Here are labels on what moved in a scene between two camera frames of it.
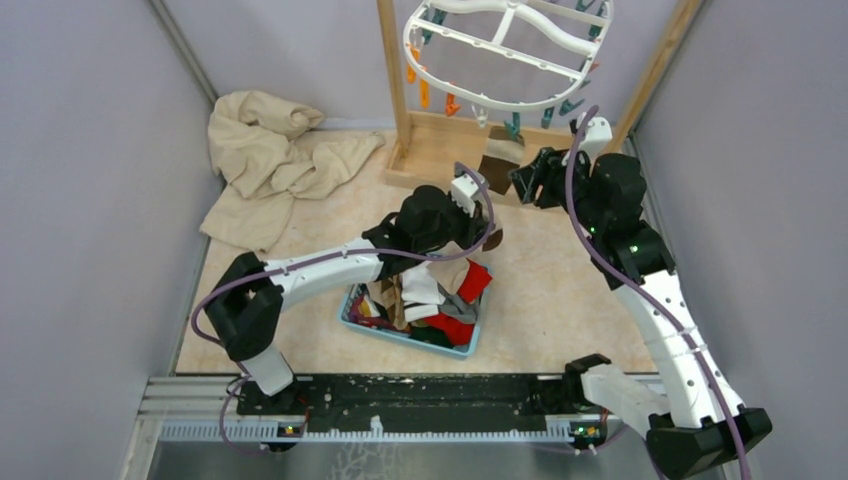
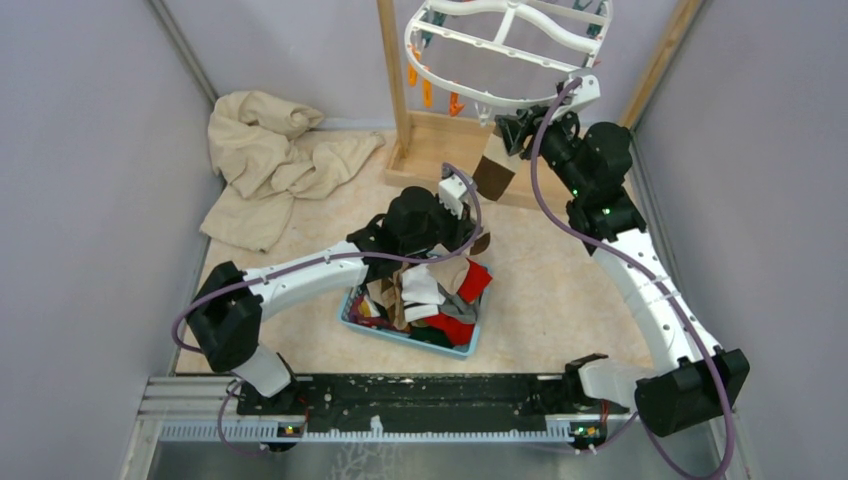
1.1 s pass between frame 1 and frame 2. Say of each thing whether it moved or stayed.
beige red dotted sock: stayed
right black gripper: moved
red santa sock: stayed
